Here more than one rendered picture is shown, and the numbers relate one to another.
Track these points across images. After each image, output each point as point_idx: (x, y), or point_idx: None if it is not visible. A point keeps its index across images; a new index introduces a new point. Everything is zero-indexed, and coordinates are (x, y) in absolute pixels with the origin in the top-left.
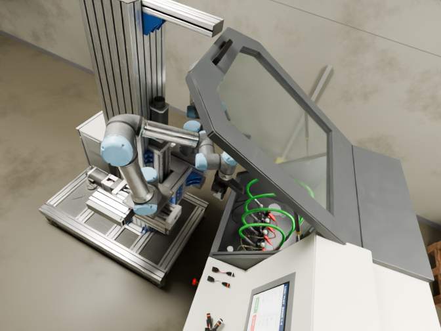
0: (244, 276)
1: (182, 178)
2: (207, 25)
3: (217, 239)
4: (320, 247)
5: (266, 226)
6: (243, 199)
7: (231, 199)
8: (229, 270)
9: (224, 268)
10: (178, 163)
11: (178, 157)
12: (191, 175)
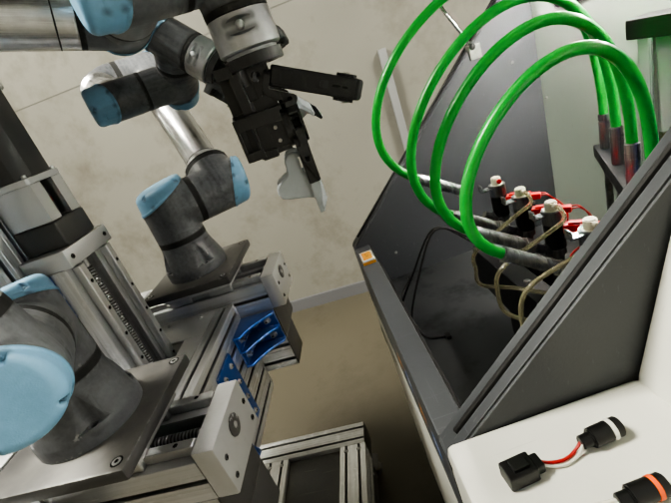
0: (667, 400)
1: (215, 336)
2: None
3: (427, 382)
4: None
5: (541, 67)
6: (417, 288)
7: (381, 283)
8: (579, 427)
9: (553, 440)
10: (191, 321)
11: (175, 293)
12: (244, 325)
